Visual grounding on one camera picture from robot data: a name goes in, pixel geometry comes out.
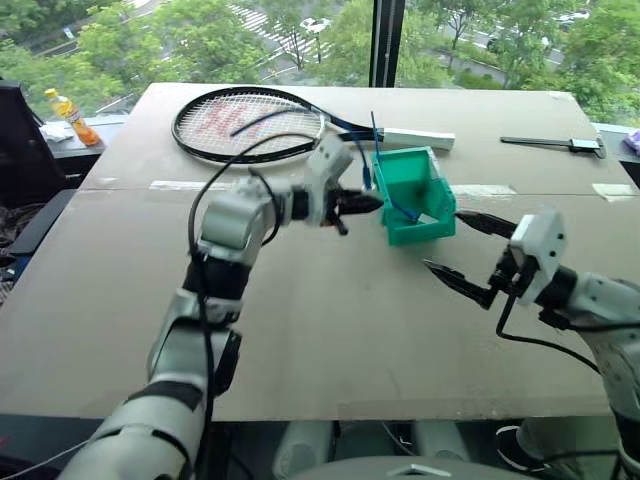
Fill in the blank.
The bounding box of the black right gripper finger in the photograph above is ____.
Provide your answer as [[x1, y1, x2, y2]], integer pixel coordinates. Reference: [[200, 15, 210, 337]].
[[422, 258, 499, 309], [455, 210, 519, 242]]

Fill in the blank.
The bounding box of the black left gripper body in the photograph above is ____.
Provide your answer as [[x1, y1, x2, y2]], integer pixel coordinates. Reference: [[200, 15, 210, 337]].
[[323, 181, 352, 237]]

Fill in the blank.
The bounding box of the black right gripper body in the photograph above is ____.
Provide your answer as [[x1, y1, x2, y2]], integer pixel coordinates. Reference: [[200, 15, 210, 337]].
[[486, 243, 534, 307]]

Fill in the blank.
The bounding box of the blue cable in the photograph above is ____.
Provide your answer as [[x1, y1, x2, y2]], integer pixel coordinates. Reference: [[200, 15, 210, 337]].
[[344, 110, 422, 224]]

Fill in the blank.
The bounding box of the green plastic bin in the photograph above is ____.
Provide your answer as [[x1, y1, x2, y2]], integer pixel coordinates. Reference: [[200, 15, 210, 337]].
[[370, 145, 458, 248]]

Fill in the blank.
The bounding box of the black tennis racket white grip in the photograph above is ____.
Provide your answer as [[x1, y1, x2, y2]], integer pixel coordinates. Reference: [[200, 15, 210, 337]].
[[170, 87, 457, 166]]

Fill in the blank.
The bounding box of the black flat hand tool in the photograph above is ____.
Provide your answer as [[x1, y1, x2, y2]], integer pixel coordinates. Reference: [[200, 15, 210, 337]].
[[499, 135, 608, 161]]

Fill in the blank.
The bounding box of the short white tape strip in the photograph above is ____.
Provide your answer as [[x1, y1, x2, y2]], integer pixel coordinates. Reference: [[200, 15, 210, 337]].
[[591, 182, 639, 203]]

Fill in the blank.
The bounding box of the long white tape strip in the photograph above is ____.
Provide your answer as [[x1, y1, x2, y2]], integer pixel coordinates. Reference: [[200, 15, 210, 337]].
[[148, 179, 240, 192]]

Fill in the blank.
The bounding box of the grey rounded cylinder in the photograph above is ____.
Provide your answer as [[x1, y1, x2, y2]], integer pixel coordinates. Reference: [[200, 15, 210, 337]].
[[271, 419, 337, 480], [411, 419, 472, 464]]

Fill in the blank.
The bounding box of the black shoe white sole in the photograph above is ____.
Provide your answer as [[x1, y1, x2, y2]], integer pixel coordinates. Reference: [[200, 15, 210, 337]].
[[495, 424, 552, 472]]

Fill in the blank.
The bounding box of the white parked car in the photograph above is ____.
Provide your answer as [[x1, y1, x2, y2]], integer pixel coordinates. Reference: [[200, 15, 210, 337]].
[[299, 16, 333, 36]]

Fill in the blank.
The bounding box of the orange drink bottle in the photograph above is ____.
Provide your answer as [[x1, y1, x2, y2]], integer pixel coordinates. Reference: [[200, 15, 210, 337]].
[[43, 88, 102, 148]]

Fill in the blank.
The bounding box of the white crumpled tissue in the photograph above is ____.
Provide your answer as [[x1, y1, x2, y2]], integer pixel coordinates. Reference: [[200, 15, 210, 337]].
[[39, 121, 77, 144]]

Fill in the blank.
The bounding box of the dark flat board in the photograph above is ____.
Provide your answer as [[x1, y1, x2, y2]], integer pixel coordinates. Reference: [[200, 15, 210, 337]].
[[8, 188, 80, 257]]

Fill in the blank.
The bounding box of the black chair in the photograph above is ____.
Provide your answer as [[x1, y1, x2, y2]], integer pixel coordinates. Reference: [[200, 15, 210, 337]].
[[0, 78, 70, 207]]

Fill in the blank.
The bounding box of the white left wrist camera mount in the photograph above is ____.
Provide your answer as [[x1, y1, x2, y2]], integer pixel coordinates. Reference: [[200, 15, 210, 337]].
[[303, 133, 356, 227]]

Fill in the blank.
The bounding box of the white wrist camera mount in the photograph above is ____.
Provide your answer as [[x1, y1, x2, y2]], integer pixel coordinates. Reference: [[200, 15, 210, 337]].
[[508, 206, 567, 308], [303, 133, 356, 227]]

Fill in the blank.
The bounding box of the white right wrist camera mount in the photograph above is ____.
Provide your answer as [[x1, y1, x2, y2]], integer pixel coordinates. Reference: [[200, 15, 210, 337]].
[[508, 206, 567, 308]]

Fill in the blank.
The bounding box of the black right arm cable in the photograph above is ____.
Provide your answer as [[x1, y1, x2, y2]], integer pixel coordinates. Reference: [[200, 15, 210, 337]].
[[495, 291, 640, 377]]

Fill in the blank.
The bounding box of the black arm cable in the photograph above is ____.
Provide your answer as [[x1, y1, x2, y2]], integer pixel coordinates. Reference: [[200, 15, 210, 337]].
[[186, 131, 327, 480], [495, 291, 640, 377]]

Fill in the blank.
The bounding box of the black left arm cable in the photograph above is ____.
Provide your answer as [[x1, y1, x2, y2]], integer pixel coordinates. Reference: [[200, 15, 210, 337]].
[[186, 131, 327, 480]]

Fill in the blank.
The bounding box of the black window frame post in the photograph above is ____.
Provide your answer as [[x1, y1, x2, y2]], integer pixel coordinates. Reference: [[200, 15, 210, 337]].
[[368, 0, 407, 89]]

